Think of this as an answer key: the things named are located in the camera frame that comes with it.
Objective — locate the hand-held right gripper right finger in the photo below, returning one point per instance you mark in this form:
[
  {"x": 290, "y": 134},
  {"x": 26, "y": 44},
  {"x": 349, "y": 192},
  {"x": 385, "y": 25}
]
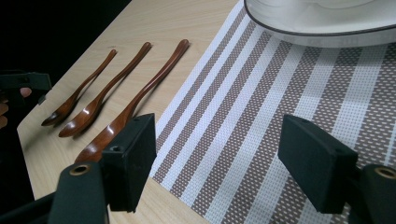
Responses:
[{"x": 314, "y": 165}]

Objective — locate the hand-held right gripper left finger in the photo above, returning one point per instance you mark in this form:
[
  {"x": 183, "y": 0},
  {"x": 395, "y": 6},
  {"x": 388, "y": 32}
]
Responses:
[{"x": 130, "y": 161}]

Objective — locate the long brown wooden spoon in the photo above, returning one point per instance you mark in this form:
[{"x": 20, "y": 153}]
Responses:
[{"x": 137, "y": 102}]

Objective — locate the medium brown wooden spoon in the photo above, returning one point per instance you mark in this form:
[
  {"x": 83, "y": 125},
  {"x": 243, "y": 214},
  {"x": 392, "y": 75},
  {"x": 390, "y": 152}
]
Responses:
[{"x": 93, "y": 109}]

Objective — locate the brown white striped woven placemat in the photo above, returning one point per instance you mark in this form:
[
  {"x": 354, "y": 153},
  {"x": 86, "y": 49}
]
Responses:
[{"x": 249, "y": 124}]

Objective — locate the white bowl with dark rim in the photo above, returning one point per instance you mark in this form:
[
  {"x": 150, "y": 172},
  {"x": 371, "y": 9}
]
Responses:
[{"x": 327, "y": 21}]

